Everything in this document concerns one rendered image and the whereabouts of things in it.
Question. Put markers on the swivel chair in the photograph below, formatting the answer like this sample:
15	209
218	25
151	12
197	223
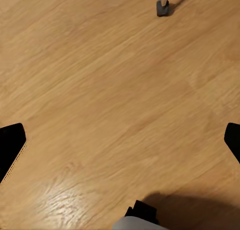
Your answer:
163	7

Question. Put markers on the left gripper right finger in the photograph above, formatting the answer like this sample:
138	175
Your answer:
232	139

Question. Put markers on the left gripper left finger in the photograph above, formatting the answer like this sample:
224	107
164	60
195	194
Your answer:
12	139

